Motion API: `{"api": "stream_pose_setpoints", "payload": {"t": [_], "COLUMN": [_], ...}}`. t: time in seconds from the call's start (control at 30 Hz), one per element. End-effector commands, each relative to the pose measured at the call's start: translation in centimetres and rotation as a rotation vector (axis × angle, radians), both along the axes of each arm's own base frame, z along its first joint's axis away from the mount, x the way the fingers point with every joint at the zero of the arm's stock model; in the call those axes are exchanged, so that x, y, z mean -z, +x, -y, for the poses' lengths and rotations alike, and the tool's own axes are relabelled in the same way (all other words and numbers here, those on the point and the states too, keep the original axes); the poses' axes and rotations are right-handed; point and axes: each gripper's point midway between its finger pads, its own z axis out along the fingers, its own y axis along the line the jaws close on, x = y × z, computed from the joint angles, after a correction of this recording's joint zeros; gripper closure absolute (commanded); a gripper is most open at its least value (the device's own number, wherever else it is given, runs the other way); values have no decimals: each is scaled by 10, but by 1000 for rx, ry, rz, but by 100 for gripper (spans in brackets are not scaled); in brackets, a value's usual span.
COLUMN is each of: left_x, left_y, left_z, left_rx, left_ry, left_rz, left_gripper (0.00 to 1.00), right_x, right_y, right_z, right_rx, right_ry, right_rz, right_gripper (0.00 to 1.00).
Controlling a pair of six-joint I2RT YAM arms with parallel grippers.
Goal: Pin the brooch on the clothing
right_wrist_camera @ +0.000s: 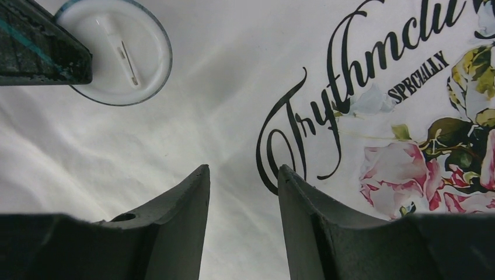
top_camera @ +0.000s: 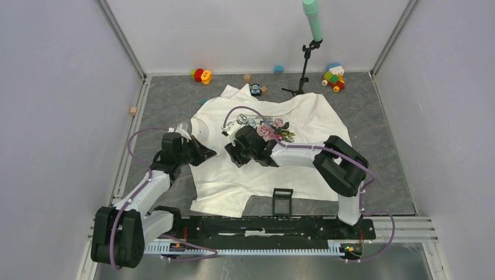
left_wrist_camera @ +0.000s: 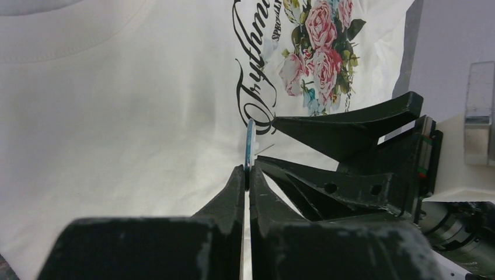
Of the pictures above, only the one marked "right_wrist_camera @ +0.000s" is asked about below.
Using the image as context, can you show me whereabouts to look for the white floral t-shirt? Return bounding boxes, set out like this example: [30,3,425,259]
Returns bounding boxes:
[1,1,494,279]

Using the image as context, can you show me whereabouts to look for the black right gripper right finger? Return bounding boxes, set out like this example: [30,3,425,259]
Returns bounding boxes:
[278,165,494,279]

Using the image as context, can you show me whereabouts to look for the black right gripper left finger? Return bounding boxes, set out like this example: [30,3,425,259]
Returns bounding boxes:
[1,164,210,279]

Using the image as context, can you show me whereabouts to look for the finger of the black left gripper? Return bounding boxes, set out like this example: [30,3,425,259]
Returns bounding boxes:
[1,1,93,86]

